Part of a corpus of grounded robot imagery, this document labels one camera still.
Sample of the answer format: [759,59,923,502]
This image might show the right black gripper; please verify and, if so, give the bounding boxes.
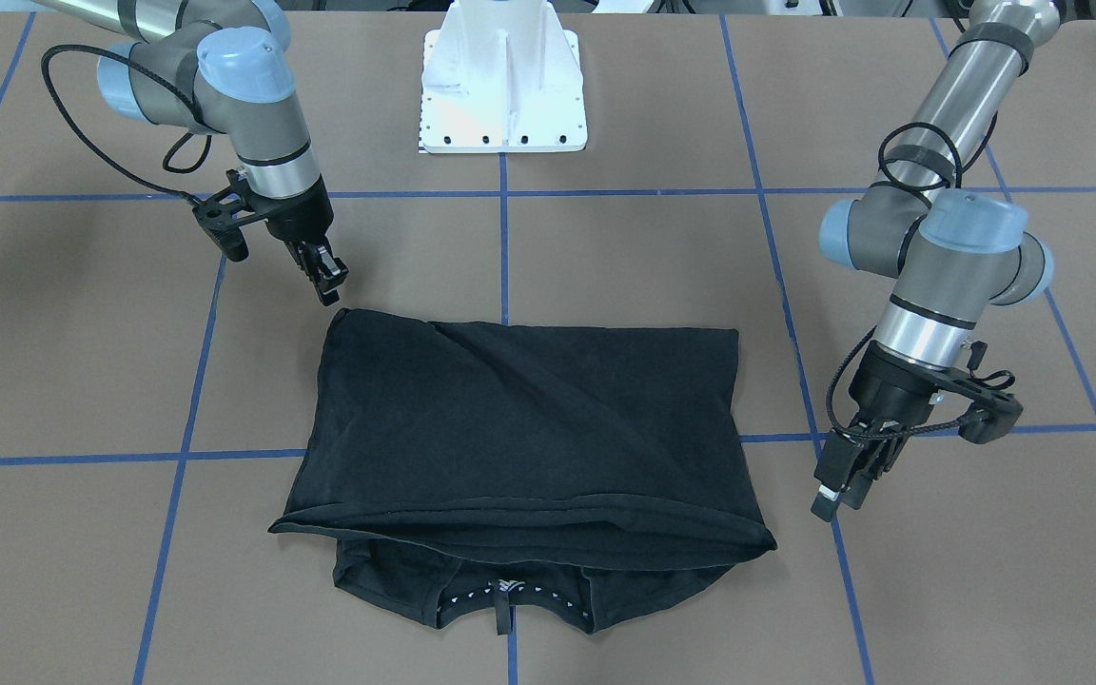
[263,179,349,306]

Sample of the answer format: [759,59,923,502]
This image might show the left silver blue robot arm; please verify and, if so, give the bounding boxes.
[811,1,1068,523]

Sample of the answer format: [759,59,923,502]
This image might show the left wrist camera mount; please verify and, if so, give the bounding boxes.
[931,340,1024,445]

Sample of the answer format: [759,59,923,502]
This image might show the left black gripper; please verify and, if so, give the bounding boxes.
[811,340,939,523]

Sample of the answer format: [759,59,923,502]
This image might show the black graphic t-shirt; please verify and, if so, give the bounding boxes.
[270,309,777,633]

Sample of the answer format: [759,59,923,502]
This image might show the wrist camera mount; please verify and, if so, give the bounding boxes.
[191,169,266,262]
[931,340,1024,445]

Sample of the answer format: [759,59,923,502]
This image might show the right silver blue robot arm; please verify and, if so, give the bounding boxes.
[47,1,349,306]

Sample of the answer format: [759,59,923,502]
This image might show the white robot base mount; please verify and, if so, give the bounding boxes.
[419,1,590,153]

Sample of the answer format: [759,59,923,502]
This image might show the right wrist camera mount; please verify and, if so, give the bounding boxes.
[191,169,266,262]

